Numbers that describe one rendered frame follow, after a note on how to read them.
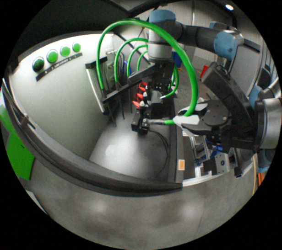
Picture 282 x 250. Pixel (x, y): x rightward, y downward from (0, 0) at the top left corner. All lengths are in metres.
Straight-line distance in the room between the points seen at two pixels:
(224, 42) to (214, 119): 0.18
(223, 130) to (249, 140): 0.07
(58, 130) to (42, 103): 0.13
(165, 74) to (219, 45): 0.19
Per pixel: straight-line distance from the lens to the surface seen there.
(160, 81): 0.28
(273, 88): 0.36
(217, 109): 0.18
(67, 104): 0.40
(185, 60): 0.16
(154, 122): 0.28
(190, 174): 1.34
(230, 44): 0.25
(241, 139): 0.19
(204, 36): 0.27
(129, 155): 0.54
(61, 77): 0.37
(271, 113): 0.16
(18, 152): 2.77
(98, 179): 0.17
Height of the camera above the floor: 1.35
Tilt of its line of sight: 45 degrees down
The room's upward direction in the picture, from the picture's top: 1 degrees clockwise
